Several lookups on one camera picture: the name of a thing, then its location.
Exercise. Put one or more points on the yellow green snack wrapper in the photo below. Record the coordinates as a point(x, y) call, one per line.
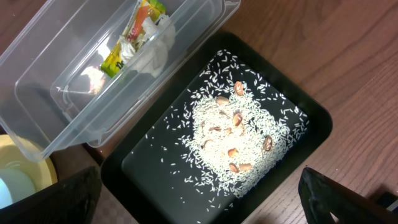
point(143, 9)

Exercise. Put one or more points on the clear plastic bin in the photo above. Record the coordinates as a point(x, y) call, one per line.
point(54, 94)

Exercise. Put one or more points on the light blue bowl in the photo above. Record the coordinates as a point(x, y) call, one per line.
point(15, 186)

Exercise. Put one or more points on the pile of rice and nuts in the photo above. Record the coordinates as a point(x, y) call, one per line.
point(216, 141)

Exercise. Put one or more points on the yellow plate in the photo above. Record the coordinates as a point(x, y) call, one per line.
point(42, 174)

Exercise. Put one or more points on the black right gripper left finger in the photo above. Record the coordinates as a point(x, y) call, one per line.
point(72, 200)

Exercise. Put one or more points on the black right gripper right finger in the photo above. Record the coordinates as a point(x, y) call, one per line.
point(323, 199)

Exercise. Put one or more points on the white paper tissue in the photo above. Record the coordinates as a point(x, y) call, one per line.
point(154, 61)

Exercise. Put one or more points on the black plastic tray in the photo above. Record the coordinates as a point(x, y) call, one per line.
point(134, 197)

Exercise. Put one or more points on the dark brown serving tray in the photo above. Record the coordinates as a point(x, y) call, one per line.
point(71, 161)

